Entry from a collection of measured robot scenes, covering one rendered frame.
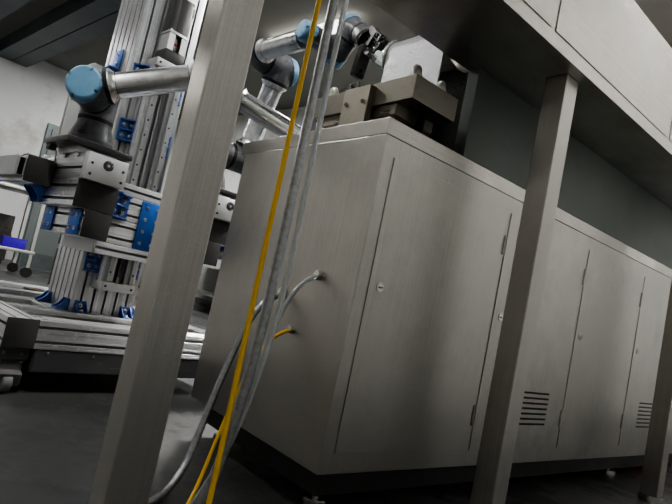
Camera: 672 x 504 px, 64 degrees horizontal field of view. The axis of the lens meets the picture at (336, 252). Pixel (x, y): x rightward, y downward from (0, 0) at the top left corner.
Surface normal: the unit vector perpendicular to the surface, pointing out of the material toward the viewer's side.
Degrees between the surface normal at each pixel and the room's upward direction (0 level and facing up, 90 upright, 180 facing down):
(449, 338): 90
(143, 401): 90
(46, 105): 90
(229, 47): 90
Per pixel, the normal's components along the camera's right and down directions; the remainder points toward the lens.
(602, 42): 0.63, 0.07
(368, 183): -0.75, -0.22
